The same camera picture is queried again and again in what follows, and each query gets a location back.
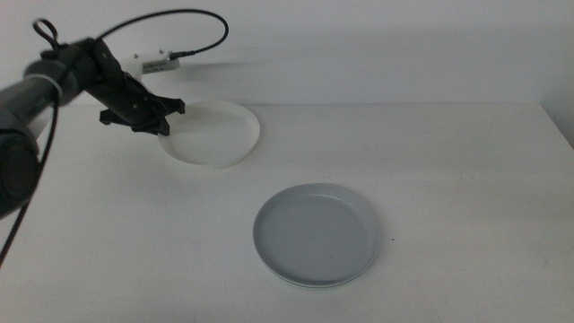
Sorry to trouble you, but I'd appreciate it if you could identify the white shallow bowl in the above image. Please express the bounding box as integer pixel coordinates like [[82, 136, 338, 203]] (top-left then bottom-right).
[[159, 100, 261, 170]]

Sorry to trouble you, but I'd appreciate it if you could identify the grey shallow bowl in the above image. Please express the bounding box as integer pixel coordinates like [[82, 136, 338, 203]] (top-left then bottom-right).
[[252, 182, 381, 287]]

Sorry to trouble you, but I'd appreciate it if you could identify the pale green shallow bowl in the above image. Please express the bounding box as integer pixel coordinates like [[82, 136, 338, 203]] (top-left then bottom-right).
[[262, 250, 381, 290]]

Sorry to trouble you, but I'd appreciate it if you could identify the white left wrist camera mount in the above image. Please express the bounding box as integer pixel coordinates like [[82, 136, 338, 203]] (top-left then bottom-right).
[[120, 51, 181, 83]]

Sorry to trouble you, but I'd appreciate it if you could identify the black left camera cable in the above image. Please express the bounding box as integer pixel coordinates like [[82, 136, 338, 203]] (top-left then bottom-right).
[[96, 8, 230, 58]]

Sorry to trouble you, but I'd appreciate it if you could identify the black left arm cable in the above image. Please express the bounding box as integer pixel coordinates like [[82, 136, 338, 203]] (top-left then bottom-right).
[[0, 18, 62, 268]]

